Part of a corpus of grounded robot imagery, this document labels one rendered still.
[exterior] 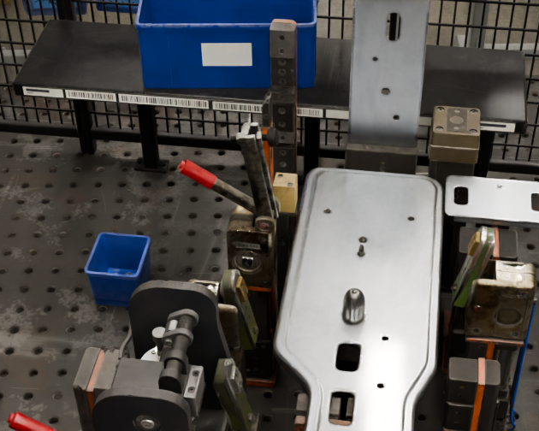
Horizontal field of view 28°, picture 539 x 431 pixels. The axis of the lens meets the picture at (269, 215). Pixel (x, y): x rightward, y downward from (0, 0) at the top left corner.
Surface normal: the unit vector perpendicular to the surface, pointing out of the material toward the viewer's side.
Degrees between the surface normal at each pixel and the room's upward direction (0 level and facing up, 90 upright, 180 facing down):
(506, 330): 90
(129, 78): 0
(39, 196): 0
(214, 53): 90
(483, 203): 0
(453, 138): 89
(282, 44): 90
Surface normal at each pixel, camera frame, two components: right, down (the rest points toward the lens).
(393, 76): -0.15, 0.65
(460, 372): -0.02, -0.75
